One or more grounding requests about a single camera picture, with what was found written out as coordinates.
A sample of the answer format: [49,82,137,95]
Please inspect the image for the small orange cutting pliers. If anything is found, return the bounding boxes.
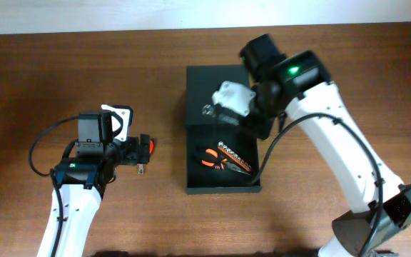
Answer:
[138,139,155,174]

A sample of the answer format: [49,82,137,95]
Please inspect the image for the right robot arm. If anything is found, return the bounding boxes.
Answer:
[203,34,411,256]

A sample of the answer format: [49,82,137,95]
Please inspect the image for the right black cable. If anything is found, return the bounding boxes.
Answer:
[246,112,385,257]

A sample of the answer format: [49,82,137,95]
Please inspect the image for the orange black long-nose pliers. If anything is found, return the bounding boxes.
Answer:
[192,145,251,175]

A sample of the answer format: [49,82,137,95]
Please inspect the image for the orange socket bit rail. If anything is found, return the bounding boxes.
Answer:
[218,141,251,173]

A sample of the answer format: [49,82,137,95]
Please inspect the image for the dark green open box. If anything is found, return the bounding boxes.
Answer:
[186,65,262,195]

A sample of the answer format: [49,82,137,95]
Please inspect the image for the silver combination wrench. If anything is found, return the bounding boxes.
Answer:
[202,104,217,118]

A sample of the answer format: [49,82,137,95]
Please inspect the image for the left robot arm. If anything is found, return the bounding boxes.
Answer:
[38,104,153,256]

